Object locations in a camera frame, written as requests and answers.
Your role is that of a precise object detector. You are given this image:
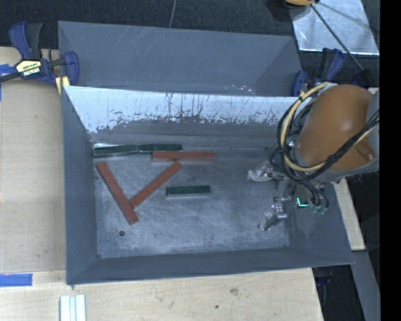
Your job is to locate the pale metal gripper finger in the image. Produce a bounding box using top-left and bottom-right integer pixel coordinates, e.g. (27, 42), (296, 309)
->
(257, 203), (287, 232)
(247, 161), (273, 183)

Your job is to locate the dark green flat block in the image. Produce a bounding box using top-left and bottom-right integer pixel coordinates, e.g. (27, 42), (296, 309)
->
(138, 143), (184, 155)
(93, 144), (139, 158)
(164, 185), (212, 199)

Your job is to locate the red-brown flat block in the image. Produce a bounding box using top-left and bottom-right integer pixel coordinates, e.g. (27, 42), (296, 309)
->
(94, 160), (140, 226)
(150, 150), (217, 163)
(128, 160), (183, 209)

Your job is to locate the grey metal bin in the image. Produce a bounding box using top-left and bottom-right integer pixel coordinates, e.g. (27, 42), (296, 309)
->
(56, 20), (356, 286)

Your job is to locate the pale wood flat board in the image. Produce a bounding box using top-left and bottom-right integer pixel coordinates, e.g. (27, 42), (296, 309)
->
(0, 82), (68, 274)

